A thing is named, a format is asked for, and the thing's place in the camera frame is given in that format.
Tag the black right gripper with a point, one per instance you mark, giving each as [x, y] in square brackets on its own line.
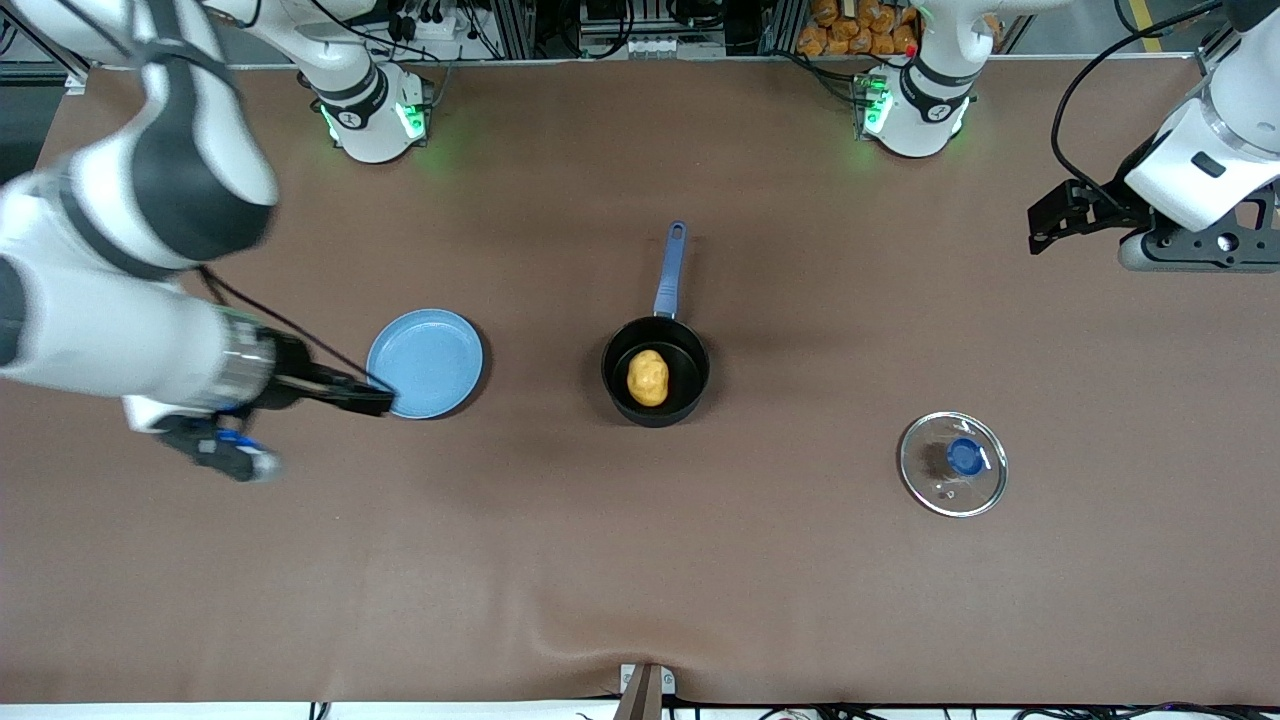
[292, 381]

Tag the brown table mat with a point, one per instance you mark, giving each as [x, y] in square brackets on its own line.
[800, 580]

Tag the yellow potato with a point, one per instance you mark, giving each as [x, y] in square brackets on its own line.
[648, 378]

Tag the white electronics rack unit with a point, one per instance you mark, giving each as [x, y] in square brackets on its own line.
[650, 40]

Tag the blue round plate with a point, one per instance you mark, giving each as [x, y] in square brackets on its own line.
[430, 355]

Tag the metal table clamp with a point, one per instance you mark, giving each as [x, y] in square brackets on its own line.
[640, 695]

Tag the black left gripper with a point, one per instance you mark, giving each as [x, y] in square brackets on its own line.
[1106, 209]

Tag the bag of orange snacks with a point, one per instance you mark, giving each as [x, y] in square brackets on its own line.
[850, 30]

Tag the aluminium corner frame rail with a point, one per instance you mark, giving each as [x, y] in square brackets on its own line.
[1212, 45]

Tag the glass lid with blue knob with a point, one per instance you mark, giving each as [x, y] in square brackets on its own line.
[935, 480]

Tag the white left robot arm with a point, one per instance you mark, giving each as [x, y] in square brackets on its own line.
[925, 110]

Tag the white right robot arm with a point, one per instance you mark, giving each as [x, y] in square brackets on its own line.
[100, 340]

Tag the aluminium frame post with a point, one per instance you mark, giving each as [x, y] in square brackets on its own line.
[512, 25]

